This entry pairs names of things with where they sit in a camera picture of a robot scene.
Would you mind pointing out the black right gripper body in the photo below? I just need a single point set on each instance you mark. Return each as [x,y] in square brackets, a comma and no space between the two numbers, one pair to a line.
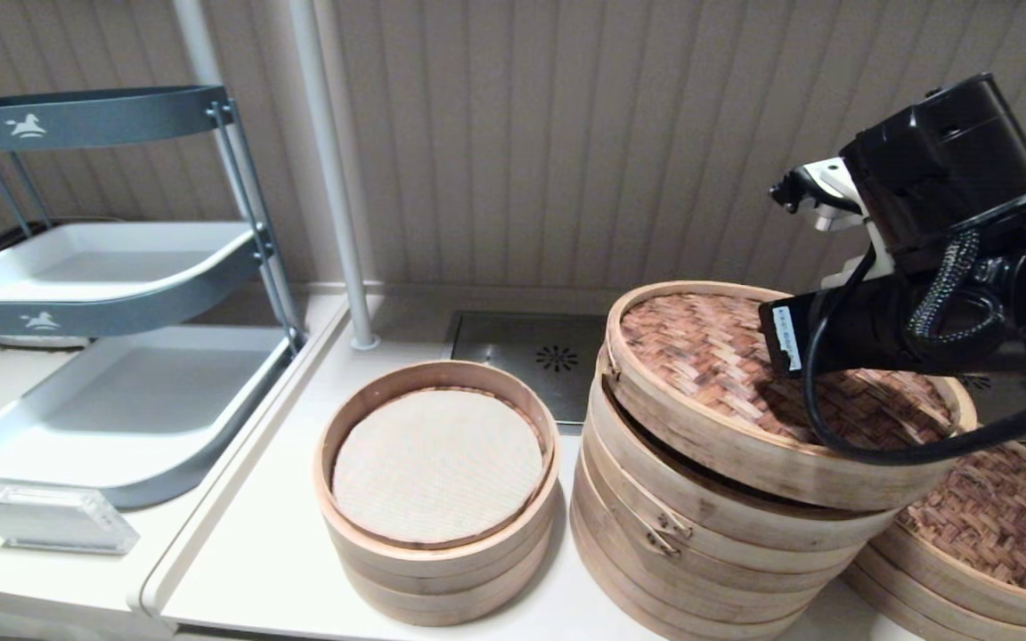
[860,329]

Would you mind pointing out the woven bamboo steamer lid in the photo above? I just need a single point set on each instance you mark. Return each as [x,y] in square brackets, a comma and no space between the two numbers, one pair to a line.
[700,356]

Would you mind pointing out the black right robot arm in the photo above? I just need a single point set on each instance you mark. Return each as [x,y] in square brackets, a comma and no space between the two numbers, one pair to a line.
[949,160]

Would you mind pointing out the middle bamboo steamer stack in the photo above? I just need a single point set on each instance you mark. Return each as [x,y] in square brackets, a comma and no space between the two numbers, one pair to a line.
[718,518]

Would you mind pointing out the large bamboo steamer basket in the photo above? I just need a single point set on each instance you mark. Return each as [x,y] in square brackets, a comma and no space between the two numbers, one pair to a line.
[994,525]
[700,570]
[620,588]
[914,605]

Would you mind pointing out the round white steamer liner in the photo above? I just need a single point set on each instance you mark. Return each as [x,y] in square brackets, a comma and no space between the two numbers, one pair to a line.
[437,467]

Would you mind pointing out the small bamboo steamer basket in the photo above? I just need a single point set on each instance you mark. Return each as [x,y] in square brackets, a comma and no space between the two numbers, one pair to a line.
[446,610]
[362,405]

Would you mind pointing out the stainless steel vented panel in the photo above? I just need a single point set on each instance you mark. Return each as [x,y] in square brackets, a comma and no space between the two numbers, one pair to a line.
[513,352]

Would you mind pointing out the grey and white rack tray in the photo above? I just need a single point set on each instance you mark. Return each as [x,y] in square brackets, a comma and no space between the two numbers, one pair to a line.
[103,265]
[130,399]

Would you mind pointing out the dark grey curved rack shelf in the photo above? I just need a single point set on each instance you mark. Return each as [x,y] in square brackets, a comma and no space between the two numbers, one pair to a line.
[103,117]

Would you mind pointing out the clear acrylic sign holder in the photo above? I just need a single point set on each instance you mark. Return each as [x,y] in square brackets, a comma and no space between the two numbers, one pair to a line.
[48,519]

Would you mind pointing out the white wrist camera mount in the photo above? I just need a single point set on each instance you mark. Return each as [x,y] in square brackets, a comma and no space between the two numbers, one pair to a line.
[834,191]

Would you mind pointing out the grey metal rack frame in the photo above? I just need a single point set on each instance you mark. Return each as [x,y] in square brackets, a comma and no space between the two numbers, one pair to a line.
[248,198]

